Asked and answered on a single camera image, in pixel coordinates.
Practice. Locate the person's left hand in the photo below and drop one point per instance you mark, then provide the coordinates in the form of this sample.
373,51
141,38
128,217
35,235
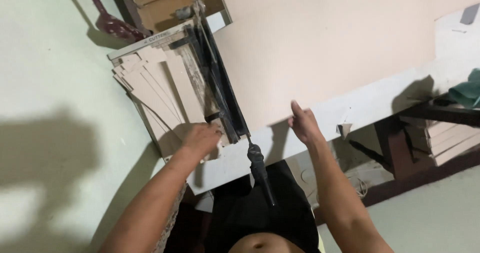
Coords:
200,138

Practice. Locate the person's right hand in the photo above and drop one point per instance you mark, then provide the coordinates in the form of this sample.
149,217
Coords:
305,127

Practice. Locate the person's left fingers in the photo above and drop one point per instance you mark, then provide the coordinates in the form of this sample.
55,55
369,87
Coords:
214,131

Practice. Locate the pile of cut cardboard strips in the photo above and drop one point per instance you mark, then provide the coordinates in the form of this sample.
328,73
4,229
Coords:
161,91

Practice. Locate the large beige cardboard sheet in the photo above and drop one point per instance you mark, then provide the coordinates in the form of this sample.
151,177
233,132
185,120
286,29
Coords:
322,50

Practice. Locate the person's black shorts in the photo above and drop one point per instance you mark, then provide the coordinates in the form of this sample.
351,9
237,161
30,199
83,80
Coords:
258,208

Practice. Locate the brown cardboard box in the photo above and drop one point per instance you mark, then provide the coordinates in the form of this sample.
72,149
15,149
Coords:
172,1

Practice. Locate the stack of beige boards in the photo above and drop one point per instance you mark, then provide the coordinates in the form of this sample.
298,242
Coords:
446,136

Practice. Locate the green cloth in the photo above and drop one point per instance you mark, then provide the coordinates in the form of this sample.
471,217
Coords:
467,89

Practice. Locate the grey tape piece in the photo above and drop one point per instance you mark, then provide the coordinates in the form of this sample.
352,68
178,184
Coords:
470,14

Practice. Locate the dark wooden table frame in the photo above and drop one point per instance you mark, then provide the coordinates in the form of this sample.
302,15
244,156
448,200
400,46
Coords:
412,140

